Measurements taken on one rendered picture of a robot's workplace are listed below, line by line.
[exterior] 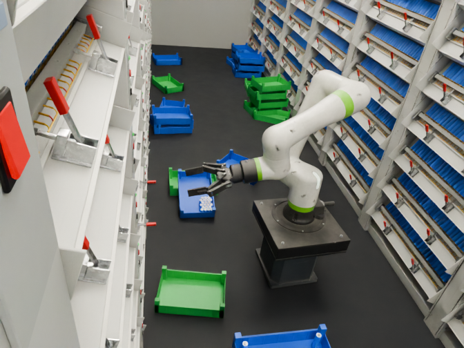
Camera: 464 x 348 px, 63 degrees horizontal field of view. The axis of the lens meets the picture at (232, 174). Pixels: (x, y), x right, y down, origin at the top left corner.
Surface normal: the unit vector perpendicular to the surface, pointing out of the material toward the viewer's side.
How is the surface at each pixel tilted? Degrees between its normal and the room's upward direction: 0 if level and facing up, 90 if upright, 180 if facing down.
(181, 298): 0
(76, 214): 18
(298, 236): 2
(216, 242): 0
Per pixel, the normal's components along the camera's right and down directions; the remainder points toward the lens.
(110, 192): 0.40, -0.79
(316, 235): 0.09, -0.84
